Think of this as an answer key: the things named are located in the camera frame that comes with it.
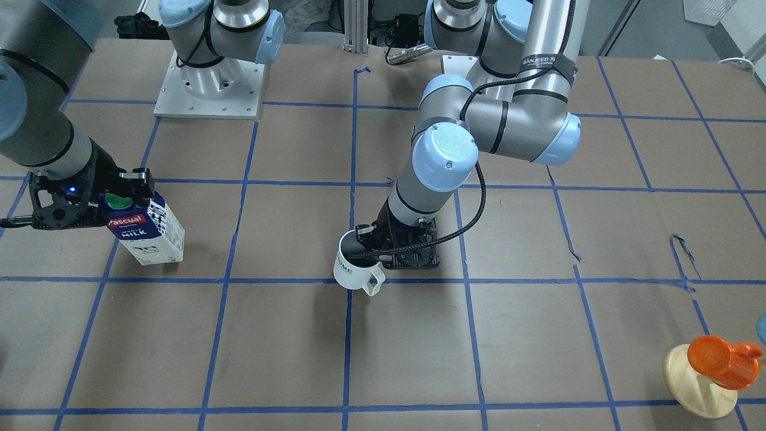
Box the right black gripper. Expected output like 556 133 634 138
29 147 154 231

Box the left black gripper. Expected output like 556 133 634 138
355 207 440 270

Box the white mug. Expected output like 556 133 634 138
333 230 386 297

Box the blue white milk carton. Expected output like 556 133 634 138
98 192 184 266

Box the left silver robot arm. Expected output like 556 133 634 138
341 1 590 269

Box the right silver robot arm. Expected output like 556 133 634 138
2 1 285 231

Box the orange mug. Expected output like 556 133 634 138
687 335 763 390

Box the blue mug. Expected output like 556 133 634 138
756 313 766 344

